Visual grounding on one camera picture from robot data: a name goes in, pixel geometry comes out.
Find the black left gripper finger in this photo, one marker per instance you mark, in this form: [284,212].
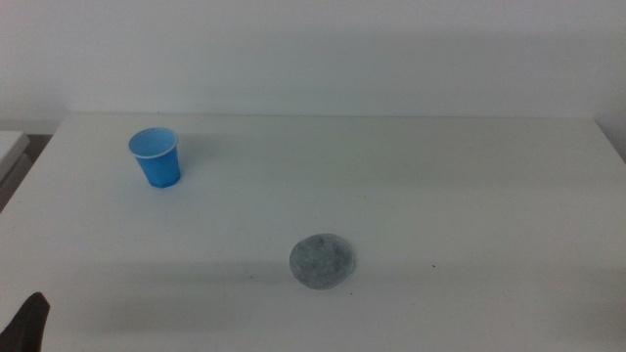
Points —
[27,325]

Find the round grey felt cup mat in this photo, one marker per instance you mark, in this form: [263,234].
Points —
[321,261]

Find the blue plastic cup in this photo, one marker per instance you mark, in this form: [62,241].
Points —
[159,168]

